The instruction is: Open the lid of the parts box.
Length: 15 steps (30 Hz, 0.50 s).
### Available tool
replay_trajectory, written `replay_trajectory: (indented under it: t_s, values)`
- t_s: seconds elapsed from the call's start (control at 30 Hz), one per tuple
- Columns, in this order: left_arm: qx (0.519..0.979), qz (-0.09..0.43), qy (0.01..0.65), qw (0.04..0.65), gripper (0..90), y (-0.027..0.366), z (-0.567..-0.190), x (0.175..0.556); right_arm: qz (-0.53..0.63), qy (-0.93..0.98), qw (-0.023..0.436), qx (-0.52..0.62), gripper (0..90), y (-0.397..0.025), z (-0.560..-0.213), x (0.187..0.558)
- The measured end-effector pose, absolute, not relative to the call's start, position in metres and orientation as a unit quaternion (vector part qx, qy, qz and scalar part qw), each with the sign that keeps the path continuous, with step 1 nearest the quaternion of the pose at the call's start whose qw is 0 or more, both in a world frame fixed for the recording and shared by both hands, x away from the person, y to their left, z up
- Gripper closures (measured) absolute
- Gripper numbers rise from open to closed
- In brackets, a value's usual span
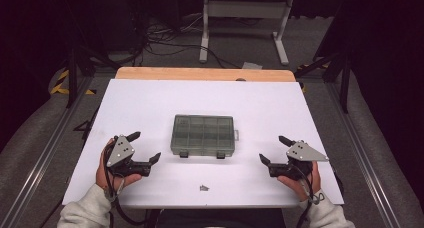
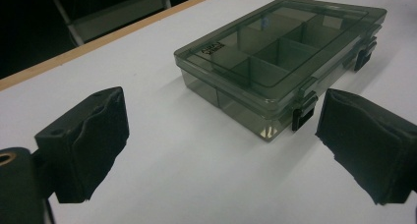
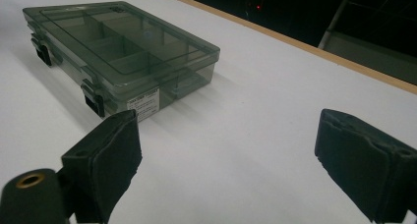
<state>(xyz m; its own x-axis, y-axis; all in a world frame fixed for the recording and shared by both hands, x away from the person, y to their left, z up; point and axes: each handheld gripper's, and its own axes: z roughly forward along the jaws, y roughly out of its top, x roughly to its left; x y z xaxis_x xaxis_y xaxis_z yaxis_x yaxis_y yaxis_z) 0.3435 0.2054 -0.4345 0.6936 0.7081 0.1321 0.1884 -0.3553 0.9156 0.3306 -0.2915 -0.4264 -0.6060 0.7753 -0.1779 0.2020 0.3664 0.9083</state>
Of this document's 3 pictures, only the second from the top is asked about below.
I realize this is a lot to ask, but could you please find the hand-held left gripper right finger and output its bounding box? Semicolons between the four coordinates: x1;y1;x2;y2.
315;87;417;206

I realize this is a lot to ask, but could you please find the transparent grey compartment box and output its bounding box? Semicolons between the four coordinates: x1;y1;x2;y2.
173;0;388;143

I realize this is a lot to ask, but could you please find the grey metal stand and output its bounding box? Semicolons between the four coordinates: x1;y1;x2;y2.
47;0;172;47

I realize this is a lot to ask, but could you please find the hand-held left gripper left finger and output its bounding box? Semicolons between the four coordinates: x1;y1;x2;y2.
33;85;131;204

